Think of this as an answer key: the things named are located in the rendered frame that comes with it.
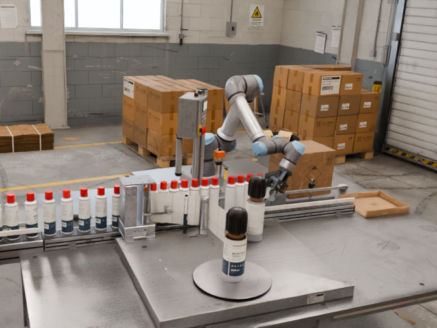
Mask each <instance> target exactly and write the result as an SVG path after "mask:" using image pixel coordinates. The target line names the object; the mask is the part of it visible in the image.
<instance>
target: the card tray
mask: <svg viewBox="0 0 437 328"><path fill-rule="evenodd" d="M352 197H354V198H355V199H354V201H353V202H351V203H353V204H354V205H355V210H354V211H355V212H357V213H359V214H360V215H362V216H364V217H365V218H368V217H378V216H384V215H394V214H399V213H408V212H409V209H410V206H409V205H407V204H405V203H403V202H401V201H400V200H397V199H396V198H393V197H391V196H389V195H387V194H386V193H384V192H382V191H368V192H361V193H349V194H342V195H339V197H338V199H339V198H352Z"/></svg>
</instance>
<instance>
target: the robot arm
mask: <svg viewBox="0 0 437 328"><path fill-rule="evenodd" d="M262 92H263V83H262V80H261V79H260V77H259V76H257V75H251V74H250V75H236V76H233V77H231V78H230V79H229V80H228V81H227V83H226V86H225V93H226V97H227V100H228V102H229V103H230V104H231V105H232V106H231V107H230V110H229V112H228V114H227V117H226V119H225V121H224V123H223V125H222V127H221V128H219V129H218V130H217V133H216V134H215V135H213V134H212V133H206V134H205V147H204V170H203V177H210V176H214V175H215V169H216V168H215V164H214V161H213V158H214V150H217V149H218V148H223V151H225V153H228V152H231V151H233V150H234V149H235V147H236V144H237V143H236V141H237V139H236V136H235V132H236V130H237V128H238V126H239V124H240V122H242V123H243V126H244V127H245V130H246V131H247V133H248V135H249V137H250V138H251V140H252V142H253V145H252V152H253V154H254V155H255V156H266V155H270V154H277V153H281V154H283V155H284V158H283V159H282V161H281V162H280V165H279V167H278V168H279V169H280V170H277V171H273V172H268V173H266V174H265V178H266V179H267V188H266V195H265V197H264V198H263V200H264V201H265V203H266V202H268V201H274V200H275V197H274V196H275V194H277V192H279V193H283V194H284V192H285V191H283V190H284V189H285V187H286V189H287V187H288V185H287V184H286V180H287V179H288V177H289V176H291V175H292V174H291V172H292V171H293V169H294V168H295V166H296V164H297V163H298V161H299V159H300V158H301V156H302V155H303V153H304V151H305V149H306V147H305V146H304V145H303V144H302V143H300V142H298V141H296V140H294V141H293V142H292V143H291V142H289V141H288V140H286V139H284V138H283V137H280V136H278V135H275V136H274V137H272V138H271V140H268V139H267V138H266V136H265V134H264V132H263V130H262V128H261V126H260V125H259V123H258V121H257V119H256V117H255V116H254V114H253V112H252V110H251V108H250V106H249V104H250V103H252V102H253V101H254V98H255V97H256V96H259V95H260V94H261V93H262ZM270 187H271V188H273V189H271V188H270ZM286 189H285V190H286Z"/></svg>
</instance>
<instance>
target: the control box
mask: <svg viewBox="0 0 437 328"><path fill-rule="evenodd" d="M193 96H194V92H188V93H186V94H184V95H183V96H181V97H180V98H179V102H178V135H177V137H179V138H186V139H197V138H199V136H201V134H202V133H201V132H199V130H200V128H202V127H203V126H205V123H206V120H205V121H204V122H203V123H202V115H203V114H204V113H206V111H207V110H205V111H204V112H202V108H203V101H204V100H205V99H206V98H207V95H206V94H202V96H199V98H193Z"/></svg>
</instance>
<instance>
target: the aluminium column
mask: <svg viewBox="0 0 437 328"><path fill-rule="evenodd" d="M199 90H201V91H202V94H206V95H207V88H205V87H197V88H196V92H198V91H199ZM204 147H205V134H204V135H203V134H201V147H200V136H199V138H197V139H194V141H193V155H192V179H193V178H196V179H198V169H199V155H200V173H199V183H198V187H200V186H201V183H202V178H203V170H204Z"/></svg>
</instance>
